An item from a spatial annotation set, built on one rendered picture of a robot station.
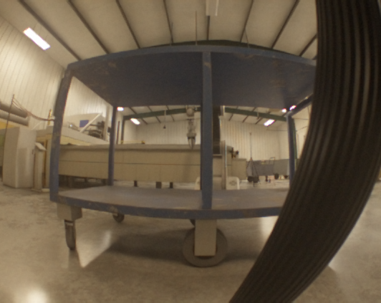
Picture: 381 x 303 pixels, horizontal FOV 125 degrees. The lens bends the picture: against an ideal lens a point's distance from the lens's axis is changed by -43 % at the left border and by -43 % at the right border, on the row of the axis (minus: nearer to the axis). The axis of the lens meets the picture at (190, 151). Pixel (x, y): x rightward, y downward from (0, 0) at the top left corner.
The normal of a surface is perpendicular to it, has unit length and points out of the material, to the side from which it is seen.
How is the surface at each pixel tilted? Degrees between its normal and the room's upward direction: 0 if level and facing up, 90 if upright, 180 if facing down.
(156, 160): 90
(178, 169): 90
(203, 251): 90
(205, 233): 90
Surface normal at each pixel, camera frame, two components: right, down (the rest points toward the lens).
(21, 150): 1.00, 0.01
